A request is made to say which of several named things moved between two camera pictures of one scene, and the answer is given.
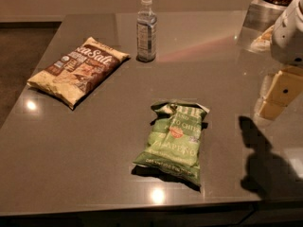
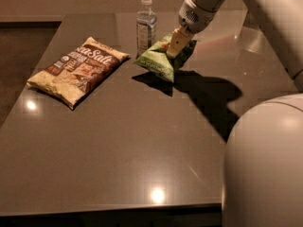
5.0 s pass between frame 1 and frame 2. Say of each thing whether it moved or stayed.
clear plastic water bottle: stayed
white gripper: moved
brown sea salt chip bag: stayed
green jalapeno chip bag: moved
